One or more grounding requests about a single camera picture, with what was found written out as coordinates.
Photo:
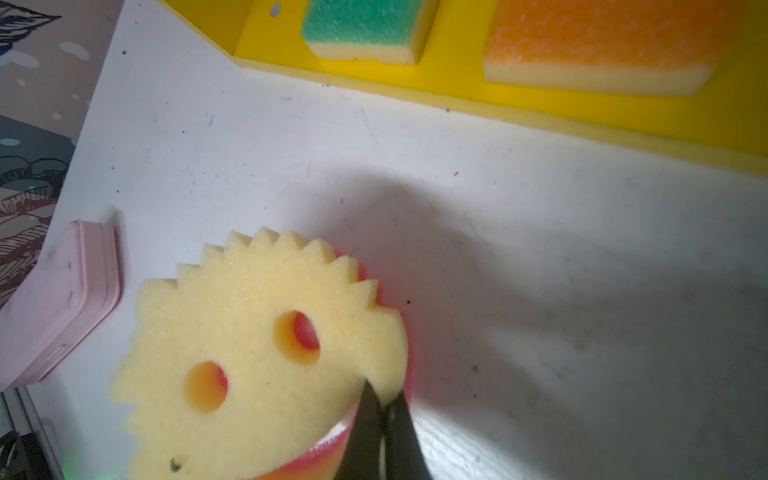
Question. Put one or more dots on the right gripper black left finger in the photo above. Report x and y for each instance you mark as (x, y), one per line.
(361, 458)

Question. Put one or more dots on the light green foam sponge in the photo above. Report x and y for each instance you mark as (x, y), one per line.
(389, 32)

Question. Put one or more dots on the orange foam sponge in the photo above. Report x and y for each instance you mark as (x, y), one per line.
(650, 48)

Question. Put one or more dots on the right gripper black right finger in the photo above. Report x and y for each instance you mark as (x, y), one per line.
(402, 454)

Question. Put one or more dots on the yellow wooden shelf unit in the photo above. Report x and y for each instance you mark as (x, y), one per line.
(724, 124)

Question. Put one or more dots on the yellow smiley face sponge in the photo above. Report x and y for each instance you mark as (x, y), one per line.
(245, 361)

